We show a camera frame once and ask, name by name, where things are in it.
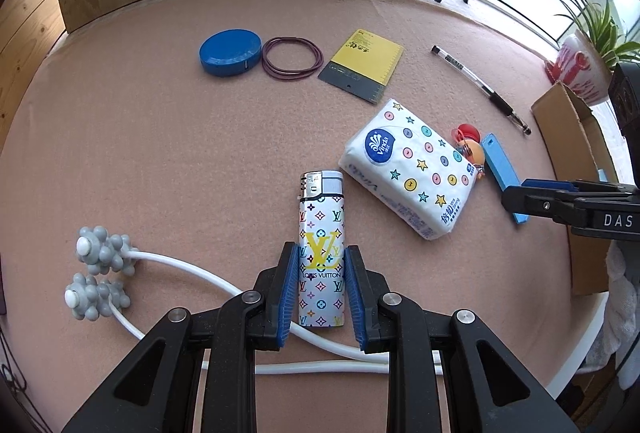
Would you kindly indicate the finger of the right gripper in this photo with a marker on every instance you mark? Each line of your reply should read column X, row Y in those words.
column 550, row 185

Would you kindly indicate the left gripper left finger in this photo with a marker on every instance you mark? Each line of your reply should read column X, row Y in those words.
column 197, row 371

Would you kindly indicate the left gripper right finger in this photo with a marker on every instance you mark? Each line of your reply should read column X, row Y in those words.
column 446, row 372

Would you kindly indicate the blue folding phone stand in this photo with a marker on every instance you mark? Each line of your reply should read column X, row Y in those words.
column 498, row 163

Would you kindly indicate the patterned tissue pack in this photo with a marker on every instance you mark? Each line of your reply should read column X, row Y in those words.
column 412, row 169

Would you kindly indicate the patterned lighter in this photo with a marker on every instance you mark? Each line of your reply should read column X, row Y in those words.
column 321, row 286

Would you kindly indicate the blue round tin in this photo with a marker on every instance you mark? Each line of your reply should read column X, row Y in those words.
column 230, row 52

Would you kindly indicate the white gloved hand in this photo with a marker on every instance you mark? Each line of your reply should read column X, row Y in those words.
column 619, row 333

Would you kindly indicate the cardboard box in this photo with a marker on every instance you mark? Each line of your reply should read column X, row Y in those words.
column 578, row 152

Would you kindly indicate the orange cartoon figurine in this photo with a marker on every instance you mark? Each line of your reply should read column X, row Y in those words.
column 467, row 140

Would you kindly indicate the black gel pen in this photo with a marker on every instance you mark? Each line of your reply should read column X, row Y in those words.
column 494, row 97

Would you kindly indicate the red white flower pot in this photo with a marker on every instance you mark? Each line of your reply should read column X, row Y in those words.
column 580, row 68

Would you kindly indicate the green spider plant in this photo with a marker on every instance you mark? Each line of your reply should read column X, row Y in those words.
column 596, row 22

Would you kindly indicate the plaid bed sheet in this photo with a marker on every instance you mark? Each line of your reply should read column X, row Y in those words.
column 506, row 22

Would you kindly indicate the yellow black ruler card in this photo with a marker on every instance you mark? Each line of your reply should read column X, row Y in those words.
column 363, row 65

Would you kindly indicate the pink bed blanket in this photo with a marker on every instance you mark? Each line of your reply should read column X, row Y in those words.
column 121, row 127

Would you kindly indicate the pine wood headboard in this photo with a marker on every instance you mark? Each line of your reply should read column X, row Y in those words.
column 29, row 30

